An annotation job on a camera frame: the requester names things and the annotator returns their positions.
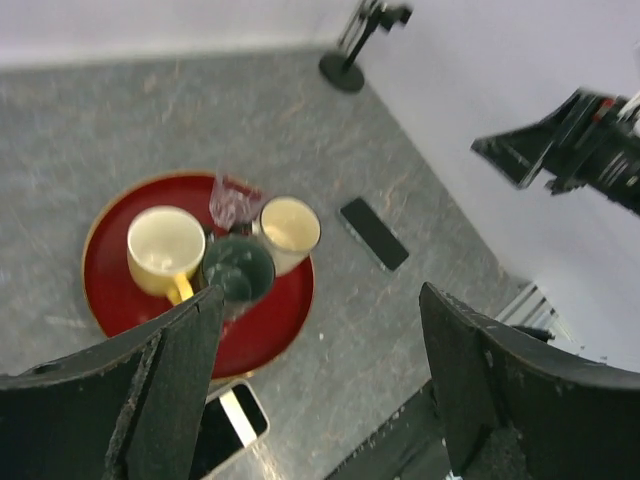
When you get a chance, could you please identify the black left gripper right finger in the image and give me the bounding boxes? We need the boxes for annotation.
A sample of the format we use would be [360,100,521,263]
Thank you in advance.
[419,282,639,479]

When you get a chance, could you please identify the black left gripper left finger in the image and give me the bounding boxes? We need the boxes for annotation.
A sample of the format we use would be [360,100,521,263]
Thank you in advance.
[1,287,223,479]

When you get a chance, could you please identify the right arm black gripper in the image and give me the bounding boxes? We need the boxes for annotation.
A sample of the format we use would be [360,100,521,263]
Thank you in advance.
[471,89,639,214]

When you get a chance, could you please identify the black phone clear case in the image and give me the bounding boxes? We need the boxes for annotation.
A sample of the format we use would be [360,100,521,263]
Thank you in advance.
[339,197,409,272]

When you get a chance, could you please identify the black phone stand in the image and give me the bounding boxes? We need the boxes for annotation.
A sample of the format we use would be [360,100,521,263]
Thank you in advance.
[318,1,414,94]

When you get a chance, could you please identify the black phone pink case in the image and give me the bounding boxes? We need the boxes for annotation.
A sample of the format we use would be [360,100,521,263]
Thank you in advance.
[189,379,270,479]

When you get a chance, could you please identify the red round tray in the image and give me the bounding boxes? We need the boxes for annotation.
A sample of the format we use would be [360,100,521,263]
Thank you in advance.
[81,171,317,380]

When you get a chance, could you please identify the yellow mug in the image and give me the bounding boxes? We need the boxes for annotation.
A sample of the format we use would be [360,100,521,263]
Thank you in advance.
[126,205,206,306]

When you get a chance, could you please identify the dark green mug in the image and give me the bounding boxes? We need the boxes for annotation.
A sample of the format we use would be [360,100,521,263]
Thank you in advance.
[199,235,275,306]

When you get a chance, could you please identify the clear plastic tumbler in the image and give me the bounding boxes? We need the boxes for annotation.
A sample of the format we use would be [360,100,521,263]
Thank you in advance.
[209,174,263,230]

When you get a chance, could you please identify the cream glass mug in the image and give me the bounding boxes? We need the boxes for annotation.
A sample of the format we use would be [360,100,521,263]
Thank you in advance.
[254,196,321,277]

